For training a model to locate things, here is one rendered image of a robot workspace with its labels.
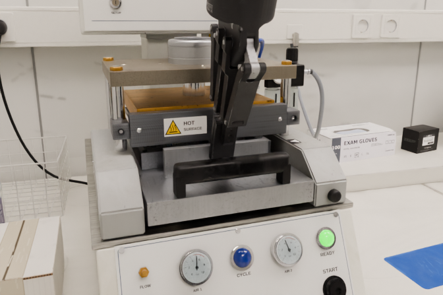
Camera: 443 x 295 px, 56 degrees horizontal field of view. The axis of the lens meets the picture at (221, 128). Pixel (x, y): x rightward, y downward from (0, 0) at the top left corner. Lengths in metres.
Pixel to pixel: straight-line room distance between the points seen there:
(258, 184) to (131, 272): 0.19
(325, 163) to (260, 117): 0.11
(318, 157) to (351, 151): 0.62
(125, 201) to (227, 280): 0.16
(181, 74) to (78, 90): 0.67
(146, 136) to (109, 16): 0.28
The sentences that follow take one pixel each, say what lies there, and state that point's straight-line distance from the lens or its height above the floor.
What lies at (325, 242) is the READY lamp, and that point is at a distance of 0.57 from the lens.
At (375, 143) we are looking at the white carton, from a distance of 1.25.
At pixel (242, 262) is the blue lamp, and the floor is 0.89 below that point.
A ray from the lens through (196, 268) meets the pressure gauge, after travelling 0.51.
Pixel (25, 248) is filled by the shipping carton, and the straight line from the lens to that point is 0.72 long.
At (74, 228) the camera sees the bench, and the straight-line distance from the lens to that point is 0.95.
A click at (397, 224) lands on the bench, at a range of 0.99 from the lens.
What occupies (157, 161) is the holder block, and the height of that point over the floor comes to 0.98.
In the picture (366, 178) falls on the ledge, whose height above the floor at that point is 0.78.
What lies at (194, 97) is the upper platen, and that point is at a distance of 0.64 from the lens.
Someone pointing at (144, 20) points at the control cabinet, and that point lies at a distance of 0.77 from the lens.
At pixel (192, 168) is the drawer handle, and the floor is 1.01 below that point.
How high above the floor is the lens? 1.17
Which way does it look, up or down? 14 degrees down
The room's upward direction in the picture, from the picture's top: straight up
